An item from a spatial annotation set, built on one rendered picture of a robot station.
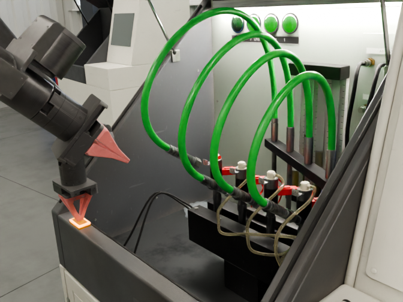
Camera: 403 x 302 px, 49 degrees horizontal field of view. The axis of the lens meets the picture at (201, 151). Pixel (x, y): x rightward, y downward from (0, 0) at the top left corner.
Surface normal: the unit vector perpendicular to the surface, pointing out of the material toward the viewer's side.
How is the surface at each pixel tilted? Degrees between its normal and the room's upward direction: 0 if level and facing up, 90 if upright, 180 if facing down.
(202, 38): 90
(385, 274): 76
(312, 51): 90
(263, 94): 90
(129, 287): 90
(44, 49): 107
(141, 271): 0
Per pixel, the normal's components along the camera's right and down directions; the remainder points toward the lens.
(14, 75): 0.72, 0.44
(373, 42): -0.75, 0.23
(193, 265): -0.04, -0.95
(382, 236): -0.74, 0.00
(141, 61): 0.59, 0.23
